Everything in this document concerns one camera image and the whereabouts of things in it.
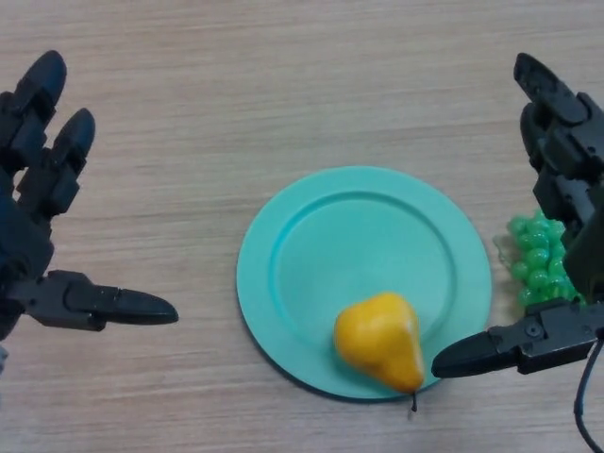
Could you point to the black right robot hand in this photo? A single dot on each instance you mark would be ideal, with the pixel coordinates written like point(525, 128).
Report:
point(561, 335)

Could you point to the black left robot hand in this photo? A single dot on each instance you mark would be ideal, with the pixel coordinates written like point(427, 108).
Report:
point(23, 226)

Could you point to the yellow pear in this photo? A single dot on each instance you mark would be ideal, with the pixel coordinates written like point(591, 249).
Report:
point(375, 335)

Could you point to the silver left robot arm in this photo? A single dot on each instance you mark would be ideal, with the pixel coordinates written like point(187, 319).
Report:
point(3, 358)

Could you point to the teal green round plate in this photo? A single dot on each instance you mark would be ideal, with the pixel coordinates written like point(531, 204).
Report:
point(358, 245)

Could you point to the green grape bunch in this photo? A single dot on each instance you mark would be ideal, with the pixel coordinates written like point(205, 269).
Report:
point(535, 264)

